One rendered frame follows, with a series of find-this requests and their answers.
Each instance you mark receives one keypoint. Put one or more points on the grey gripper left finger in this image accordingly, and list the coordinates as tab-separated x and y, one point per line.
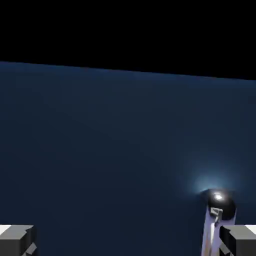
16	240

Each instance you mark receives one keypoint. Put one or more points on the dark blue cabinet door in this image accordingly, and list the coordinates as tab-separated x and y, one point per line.
100	150

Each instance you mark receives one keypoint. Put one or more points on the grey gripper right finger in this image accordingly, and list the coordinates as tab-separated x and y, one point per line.
240	240

